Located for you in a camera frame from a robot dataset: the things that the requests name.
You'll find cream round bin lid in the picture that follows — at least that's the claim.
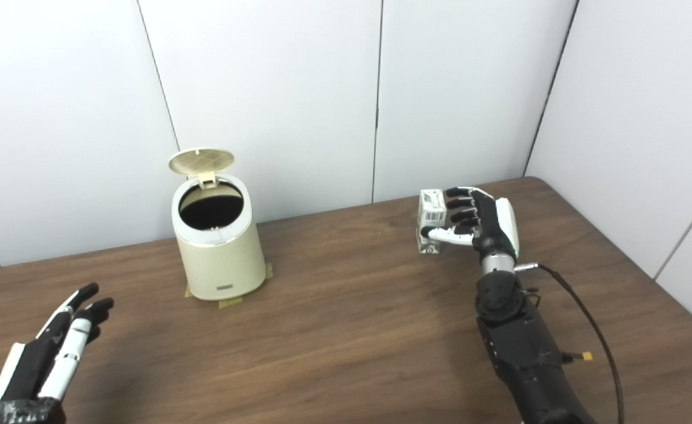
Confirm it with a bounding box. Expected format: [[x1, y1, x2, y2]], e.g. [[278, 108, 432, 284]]
[[168, 147, 235, 189]]

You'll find white green milk carton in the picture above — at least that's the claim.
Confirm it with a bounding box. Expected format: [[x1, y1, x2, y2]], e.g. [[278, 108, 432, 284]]
[[417, 188, 448, 254]]

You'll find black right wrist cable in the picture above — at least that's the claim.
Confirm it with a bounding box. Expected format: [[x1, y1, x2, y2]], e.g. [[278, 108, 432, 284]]
[[514, 263, 626, 424]]

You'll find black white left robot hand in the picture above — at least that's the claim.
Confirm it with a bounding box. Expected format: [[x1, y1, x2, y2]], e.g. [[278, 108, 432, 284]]
[[0, 283, 115, 424]]

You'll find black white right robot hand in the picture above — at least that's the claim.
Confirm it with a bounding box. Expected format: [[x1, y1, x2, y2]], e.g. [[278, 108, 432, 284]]
[[421, 186, 521, 260]]

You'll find cream-colored round bin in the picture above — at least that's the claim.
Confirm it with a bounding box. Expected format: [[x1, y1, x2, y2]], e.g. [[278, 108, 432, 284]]
[[168, 147, 266, 301]]

